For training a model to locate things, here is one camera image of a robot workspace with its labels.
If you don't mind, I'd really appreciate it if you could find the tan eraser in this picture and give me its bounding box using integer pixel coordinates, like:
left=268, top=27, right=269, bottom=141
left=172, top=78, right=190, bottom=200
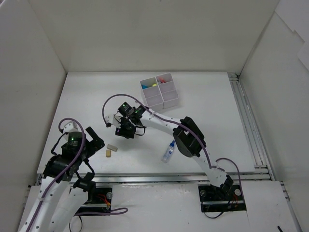
left=106, top=150, right=112, bottom=158

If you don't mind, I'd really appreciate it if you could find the clear blue spray bottle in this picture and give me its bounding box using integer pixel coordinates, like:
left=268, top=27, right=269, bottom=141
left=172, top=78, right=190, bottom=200
left=161, top=140, right=175, bottom=163

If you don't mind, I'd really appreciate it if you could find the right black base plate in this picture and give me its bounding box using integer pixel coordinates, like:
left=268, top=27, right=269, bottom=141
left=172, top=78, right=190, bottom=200
left=198, top=184, right=247, bottom=213

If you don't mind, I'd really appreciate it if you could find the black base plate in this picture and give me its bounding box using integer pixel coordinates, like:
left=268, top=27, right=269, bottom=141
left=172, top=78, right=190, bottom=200
left=198, top=184, right=247, bottom=213
left=76, top=186, right=112, bottom=216

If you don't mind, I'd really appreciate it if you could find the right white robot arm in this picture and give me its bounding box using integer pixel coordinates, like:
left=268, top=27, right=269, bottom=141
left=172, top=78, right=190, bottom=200
left=114, top=102, right=233, bottom=200

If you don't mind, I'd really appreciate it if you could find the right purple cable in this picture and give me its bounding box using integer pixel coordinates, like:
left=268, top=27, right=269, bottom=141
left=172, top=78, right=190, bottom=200
left=102, top=94, right=241, bottom=191

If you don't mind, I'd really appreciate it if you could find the aluminium right rail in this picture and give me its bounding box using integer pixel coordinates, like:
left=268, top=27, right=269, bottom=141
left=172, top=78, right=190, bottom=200
left=228, top=73, right=275, bottom=181

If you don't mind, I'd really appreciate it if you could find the white left compartment organizer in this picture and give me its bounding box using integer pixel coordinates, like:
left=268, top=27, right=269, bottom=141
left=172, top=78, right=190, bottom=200
left=140, top=77, right=163, bottom=112

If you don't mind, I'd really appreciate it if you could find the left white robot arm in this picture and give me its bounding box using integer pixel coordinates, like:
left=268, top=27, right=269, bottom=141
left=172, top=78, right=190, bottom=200
left=21, top=127, right=105, bottom=232

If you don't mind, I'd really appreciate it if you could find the aluminium rail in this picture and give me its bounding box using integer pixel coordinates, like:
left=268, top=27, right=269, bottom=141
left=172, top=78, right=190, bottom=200
left=228, top=73, right=275, bottom=181
left=36, top=164, right=275, bottom=186

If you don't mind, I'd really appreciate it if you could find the aluminium front rail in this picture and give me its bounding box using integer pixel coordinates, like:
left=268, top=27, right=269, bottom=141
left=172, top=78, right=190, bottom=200
left=36, top=164, right=275, bottom=186

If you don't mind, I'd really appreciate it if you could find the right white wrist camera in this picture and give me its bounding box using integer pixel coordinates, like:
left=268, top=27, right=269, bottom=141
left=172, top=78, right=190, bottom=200
left=105, top=114, right=121, bottom=128

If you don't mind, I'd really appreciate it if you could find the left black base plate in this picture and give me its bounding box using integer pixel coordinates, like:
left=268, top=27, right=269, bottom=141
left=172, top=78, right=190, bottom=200
left=76, top=186, right=112, bottom=216

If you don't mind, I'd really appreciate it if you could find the pink pen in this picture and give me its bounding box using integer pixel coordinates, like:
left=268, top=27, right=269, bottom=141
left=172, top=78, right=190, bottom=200
left=158, top=77, right=166, bottom=84

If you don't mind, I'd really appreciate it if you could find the grey white eraser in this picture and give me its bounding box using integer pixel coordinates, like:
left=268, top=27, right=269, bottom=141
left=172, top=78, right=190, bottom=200
left=107, top=144, right=118, bottom=152

